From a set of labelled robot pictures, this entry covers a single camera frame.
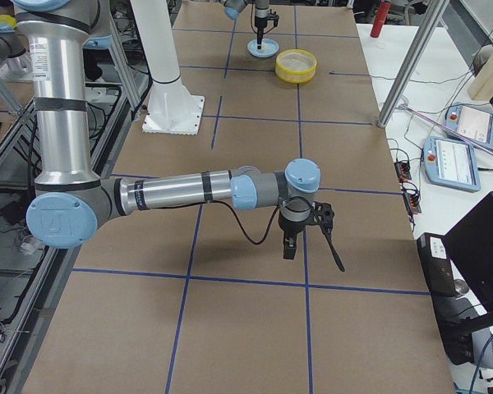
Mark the aluminium frame post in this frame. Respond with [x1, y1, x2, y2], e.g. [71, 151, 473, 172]
[377, 0, 449, 128]

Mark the red bottle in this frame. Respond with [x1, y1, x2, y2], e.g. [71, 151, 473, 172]
[370, 0, 391, 38]

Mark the yellow rimmed steamer basket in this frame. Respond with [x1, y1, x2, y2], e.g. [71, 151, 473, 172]
[275, 48, 317, 84]

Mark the orange connector board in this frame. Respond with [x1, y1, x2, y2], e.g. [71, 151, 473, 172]
[394, 161, 412, 182]

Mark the light blue plate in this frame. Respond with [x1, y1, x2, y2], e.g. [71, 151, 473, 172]
[246, 39, 279, 58]

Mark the teach pendant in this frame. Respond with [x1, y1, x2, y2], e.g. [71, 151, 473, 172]
[445, 103, 493, 148]
[422, 136, 481, 192]

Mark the black monitor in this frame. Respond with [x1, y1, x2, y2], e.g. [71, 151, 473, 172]
[443, 191, 493, 312]

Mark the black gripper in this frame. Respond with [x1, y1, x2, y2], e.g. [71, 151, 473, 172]
[254, 7, 279, 49]
[278, 199, 345, 272]

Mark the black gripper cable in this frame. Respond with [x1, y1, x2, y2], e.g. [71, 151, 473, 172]
[207, 195, 317, 246]

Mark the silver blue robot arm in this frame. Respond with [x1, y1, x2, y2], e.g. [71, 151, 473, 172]
[220, 0, 279, 50]
[14, 1, 334, 259]

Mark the near teach pendant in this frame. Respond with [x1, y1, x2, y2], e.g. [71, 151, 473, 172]
[422, 136, 481, 192]

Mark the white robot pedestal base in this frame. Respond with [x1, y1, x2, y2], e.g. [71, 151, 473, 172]
[131, 0, 205, 135]

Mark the black computer box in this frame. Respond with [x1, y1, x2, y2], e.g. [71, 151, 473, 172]
[417, 232, 457, 297]

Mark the far teach pendant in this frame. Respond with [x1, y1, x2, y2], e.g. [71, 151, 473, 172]
[445, 103, 493, 148]

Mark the white steamed bun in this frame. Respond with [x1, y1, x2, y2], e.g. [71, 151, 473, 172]
[256, 46, 271, 57]

